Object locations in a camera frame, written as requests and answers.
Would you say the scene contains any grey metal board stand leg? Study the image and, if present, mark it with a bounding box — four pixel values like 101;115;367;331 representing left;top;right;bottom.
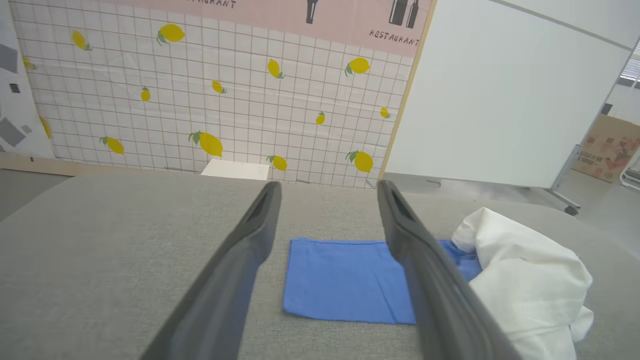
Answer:
545;145;583;217

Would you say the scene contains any white panel with grey shapes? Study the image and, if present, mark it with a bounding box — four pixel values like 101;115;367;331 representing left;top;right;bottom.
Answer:
0;0;56;161

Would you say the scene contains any white partition board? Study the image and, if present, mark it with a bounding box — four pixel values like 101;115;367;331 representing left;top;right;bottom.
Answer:
382;0;640;190

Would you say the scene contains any white metal frame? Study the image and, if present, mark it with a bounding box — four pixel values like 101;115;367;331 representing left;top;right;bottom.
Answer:
620;150;640;191

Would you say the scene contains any lemon print tile partition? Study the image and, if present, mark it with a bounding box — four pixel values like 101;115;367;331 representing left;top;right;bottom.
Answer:
9;0;438;190

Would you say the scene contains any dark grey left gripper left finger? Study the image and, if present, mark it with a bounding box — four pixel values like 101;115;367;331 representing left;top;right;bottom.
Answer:
140;181;283;360

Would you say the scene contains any white box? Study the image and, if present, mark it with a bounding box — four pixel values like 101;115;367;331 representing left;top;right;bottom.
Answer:
200;159;271;182

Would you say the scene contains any white and blue t-shirt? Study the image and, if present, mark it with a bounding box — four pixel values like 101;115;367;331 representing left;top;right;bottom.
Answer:
282;206;595;360

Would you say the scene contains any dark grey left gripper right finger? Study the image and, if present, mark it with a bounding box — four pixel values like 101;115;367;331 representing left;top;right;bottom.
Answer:
376;180;523;360

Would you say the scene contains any brown cardboard box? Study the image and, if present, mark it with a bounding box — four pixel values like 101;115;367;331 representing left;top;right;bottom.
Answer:
572;114;640;183

